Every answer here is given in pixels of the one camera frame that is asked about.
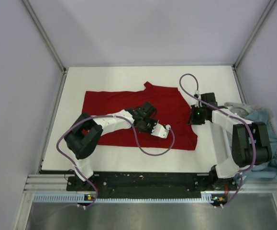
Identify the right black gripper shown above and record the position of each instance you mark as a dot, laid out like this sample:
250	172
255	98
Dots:
192	120

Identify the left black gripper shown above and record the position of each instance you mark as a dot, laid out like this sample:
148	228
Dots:
149	131

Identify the red t shirt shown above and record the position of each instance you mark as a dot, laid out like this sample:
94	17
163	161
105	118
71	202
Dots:
172	109

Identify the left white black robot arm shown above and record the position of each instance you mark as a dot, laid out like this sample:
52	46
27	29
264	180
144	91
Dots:
83	139

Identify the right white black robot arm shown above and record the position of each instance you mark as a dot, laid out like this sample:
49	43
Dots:
250	145

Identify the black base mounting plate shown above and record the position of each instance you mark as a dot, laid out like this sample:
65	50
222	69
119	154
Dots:
147	184

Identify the white laundry basket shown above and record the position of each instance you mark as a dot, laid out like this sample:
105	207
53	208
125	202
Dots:
265	115

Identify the light blue t shirt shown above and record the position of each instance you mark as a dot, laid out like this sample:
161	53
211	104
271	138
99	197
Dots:
264	171

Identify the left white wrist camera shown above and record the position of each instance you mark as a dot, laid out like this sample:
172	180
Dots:
160	130

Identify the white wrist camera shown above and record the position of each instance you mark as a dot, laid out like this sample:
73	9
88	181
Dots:
160	130
197	94

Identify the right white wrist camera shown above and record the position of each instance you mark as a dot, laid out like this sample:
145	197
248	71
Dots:
197	94

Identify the right aluminium frame post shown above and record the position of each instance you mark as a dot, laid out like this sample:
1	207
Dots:
255	32

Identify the aluminium frame post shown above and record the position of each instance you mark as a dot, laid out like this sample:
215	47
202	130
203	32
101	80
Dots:
255	32
43	34

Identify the light blue cable duct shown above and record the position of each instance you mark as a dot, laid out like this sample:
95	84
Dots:
84	199

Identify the left aluminium frame post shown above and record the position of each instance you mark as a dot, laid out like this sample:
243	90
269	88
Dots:
43	34

